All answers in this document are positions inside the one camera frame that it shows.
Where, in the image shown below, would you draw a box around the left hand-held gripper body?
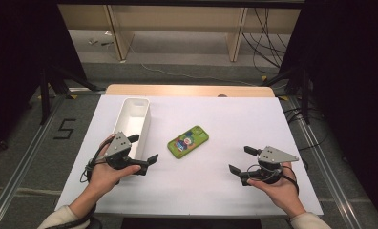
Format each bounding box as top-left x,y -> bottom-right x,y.
103,131 -> 149,177

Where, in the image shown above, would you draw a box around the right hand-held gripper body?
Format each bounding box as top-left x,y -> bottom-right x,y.
239,145 -> 300,187

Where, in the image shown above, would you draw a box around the white plastic bin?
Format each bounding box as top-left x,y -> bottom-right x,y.
112,96 -> 152,179

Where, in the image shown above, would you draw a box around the green phone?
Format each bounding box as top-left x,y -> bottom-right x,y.
166,125 -> 210,159

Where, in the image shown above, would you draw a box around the person's left hand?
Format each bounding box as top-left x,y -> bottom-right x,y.
88,134 -> 142,196

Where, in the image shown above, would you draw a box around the person's right hand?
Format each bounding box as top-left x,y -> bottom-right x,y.
246,161 -> 307,219

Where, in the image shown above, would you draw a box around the white table mat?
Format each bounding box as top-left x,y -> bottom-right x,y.
54,94 -> 325,218

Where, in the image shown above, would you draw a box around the wooden table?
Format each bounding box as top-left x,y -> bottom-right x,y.
104,83 -> 276,98

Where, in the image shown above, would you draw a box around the black tripod stand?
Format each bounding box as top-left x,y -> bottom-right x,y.
38,65 -> 107,126
260,66 -> 313,126

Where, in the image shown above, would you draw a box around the black curtain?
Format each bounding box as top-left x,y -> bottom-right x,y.
278,0 -> 378,225
0,0 -> 87,156

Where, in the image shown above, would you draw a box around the light wooden desk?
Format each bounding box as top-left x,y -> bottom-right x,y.
56,3 -> 303,63

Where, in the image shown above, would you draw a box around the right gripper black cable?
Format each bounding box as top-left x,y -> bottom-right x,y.
246,163 -> 302,196

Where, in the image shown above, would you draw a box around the thin black floor cables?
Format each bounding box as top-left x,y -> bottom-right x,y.
284,106 -> 330,153

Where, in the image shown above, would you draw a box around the aluminium floor rail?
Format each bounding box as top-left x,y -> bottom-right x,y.
286,94 -> 363,229
0,94 -> 67,229

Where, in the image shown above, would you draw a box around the black floor cable bundle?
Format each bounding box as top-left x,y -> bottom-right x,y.
241,8 -> 290,70

